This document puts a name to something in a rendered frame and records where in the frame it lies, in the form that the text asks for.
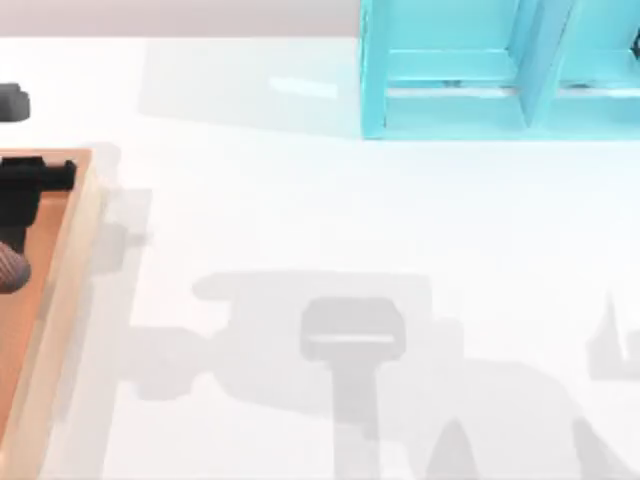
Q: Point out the shallow salmon-coloured box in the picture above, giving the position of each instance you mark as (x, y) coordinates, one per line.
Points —
(55, 260)

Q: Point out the brown striped bread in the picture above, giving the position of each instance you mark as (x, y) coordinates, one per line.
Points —
(12, 272)

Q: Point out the light blue rack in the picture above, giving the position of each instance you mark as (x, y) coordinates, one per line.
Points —
(450, 112)

